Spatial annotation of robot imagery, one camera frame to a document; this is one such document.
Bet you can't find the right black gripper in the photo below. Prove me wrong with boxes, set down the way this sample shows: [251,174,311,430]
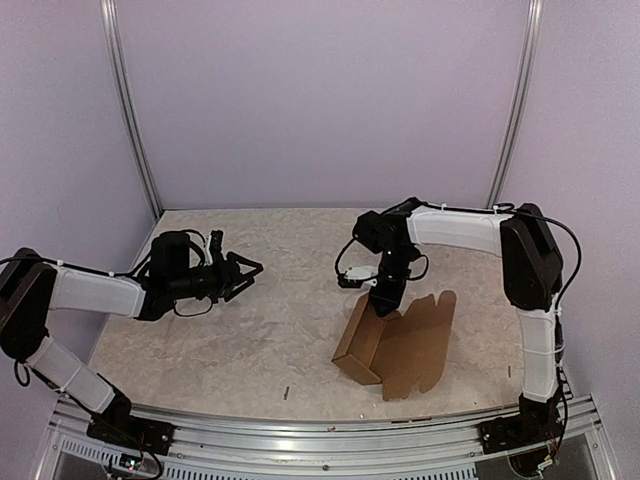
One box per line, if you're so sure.
[368,245,414,316]

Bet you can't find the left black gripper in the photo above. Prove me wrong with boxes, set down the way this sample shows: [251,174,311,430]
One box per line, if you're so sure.
[169,250,262,303]

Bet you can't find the brown cardboard box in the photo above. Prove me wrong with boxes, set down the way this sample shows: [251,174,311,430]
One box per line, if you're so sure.
[332,290,457,401]

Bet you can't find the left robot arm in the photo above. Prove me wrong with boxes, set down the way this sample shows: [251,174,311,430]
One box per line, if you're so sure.
[1,229,263,445]

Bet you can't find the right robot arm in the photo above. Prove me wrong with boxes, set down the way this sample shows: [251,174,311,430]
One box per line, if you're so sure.
[336,197,564,444]

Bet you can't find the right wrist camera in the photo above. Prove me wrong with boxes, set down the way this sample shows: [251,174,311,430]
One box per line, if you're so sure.
[338,266,378,289]

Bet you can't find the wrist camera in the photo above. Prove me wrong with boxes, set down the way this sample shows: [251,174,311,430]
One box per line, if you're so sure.
[338,266,378,289]
[204,230,224,266]

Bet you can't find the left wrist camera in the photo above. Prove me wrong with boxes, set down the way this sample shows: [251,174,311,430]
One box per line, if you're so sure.
[204,230,224,266]

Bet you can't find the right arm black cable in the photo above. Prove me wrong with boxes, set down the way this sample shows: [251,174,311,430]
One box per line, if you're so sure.
[333,202,584,321]

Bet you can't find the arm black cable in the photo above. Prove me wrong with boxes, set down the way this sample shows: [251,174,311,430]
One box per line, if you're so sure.
[333,202,584,321]
[0,228,221,319]

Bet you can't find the right aluminium frame post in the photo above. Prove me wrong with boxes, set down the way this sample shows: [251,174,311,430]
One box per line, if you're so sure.
[485,0,544,207]

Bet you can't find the aluminium frame post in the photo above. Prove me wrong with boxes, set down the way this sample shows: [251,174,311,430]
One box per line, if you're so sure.
[99,0,164,221]
[485,0,544,207]

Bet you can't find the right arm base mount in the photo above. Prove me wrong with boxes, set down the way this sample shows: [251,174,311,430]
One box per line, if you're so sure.
[478,413,562,454]

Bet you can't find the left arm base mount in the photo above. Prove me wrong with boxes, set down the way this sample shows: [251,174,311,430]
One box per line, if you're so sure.
[86,416,175,456]

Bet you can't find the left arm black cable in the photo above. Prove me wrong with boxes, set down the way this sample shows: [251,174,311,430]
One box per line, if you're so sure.
[0,228,221,319]

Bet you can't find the front aluminium rail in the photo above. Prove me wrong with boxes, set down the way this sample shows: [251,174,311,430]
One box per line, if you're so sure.
[27,396,622,479]

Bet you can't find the left aluminium frame post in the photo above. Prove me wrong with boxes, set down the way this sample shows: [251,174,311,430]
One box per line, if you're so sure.
[99,0,164,221]

